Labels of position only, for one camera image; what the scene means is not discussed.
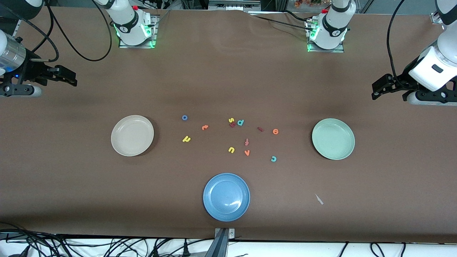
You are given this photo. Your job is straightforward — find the green plate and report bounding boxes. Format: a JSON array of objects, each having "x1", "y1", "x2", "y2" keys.
[{"x1": 312, "y1": 118, "x2": 356, "y2": 160}]

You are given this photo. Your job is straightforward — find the beige brown plate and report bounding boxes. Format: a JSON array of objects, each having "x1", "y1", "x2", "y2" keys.
[{"x1": 111, "y1": 115, "x2": 155, "y2": 157}]

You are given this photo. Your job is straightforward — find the brown table cover sheet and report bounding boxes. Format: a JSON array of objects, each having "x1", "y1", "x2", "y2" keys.
[{"x1": 0, "y1": 6, "x2": 457, "y2": 244}]

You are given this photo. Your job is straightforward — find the orange artificial plant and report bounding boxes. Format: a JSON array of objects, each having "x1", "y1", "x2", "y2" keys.
[{"x1": 294, "y1": 0, "x2": 332, "y2": 8}]

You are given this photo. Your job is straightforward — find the black equipment box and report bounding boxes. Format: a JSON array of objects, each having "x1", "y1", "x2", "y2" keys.
[{"x1": 261, "y1": 0, "x2": 288, "y2": 11}]

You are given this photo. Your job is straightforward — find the grey power strip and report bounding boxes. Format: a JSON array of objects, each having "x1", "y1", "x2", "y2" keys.
[{"x1": 208, "y1": 0, "x2": 262, "y2": 11}]

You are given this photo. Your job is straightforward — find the blue plate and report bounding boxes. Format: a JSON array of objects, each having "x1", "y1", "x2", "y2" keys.
[{"x1": 203, "y1": 173, "x2": 251, "y2": 222}]

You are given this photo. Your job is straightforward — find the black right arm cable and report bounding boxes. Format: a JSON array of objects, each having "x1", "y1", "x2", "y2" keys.
[{"x1": 11, "y1": 0, "x2": 112, "y2": 63}]

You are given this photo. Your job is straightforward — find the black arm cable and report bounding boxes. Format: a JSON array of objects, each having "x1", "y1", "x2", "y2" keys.
[
  {"x1": 386, "y1": 0, "x2": 407, "y2": 88},
  {"x1": 11, "y1": 0, "x2": 112, "y2": 63}
]

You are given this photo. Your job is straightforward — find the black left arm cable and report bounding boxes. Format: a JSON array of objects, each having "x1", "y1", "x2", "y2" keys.
[{"x1": 386, "y1": 0, "x2": 407, "y2": 88}]

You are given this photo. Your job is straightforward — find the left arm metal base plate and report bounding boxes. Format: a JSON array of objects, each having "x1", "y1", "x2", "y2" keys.
[{"x1": 306, "y1": 20, "x2": 345, "y2": 53}]

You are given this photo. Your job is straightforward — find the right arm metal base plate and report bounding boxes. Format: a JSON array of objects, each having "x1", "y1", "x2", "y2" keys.
[{"x1": 119, "y1": 14, "x2": 158, "y2": 49}]

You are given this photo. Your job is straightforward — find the black base cable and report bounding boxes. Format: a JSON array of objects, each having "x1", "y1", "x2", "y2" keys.
[{"x1": 250, "y1": 10, "x2": 315, "y2": 32}]

